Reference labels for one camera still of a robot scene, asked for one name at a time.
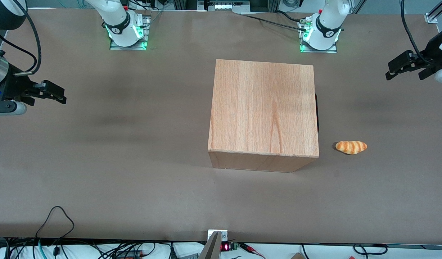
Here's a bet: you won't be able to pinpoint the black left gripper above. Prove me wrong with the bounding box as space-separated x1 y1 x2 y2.
385 33 442 81

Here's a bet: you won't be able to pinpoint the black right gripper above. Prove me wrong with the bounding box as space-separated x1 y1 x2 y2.
0 69 67 106

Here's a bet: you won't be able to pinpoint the light wooden drawer cabinet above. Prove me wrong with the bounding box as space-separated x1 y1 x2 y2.
208 59 320 173

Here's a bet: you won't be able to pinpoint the toy bread roll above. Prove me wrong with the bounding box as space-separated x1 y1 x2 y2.
335 141 368 155

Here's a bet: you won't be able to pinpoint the white lit control box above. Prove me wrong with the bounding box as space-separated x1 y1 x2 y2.
197 0 251 12

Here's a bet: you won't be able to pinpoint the red clip test leads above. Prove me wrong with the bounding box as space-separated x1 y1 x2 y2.
239 242 266 259

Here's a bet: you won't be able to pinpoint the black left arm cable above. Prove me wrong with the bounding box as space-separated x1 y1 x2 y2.
400 0 436 67

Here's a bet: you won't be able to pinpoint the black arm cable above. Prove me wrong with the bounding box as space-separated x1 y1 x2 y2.
400 0 436 67
0 0 42 77

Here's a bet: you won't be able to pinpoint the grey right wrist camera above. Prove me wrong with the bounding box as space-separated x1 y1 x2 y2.
0 101 28 116

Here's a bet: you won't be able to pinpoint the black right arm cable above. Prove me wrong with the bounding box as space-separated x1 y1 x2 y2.
0 0 42 77

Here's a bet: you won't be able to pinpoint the aluminium frame profile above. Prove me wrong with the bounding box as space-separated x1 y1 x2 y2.
424 0 442 24

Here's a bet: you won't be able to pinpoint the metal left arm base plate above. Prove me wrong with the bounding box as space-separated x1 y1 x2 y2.
299 20 338 54

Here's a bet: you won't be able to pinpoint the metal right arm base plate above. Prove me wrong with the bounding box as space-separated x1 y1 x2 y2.
109 14 152 51

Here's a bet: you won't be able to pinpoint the black looped cable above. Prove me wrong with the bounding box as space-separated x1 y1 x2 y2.
35 206 75 252

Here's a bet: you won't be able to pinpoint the black base power cable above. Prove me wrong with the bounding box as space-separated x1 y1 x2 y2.
277 10 308 23
241 13 308 31

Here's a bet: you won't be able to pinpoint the black coiled cable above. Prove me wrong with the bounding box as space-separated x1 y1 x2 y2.
353 244 388 255

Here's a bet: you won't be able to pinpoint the silver camera mount bracket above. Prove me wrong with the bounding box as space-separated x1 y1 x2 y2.
207 229 229 242

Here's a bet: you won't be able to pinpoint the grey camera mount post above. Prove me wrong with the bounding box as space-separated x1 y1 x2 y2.
198 231 222 259

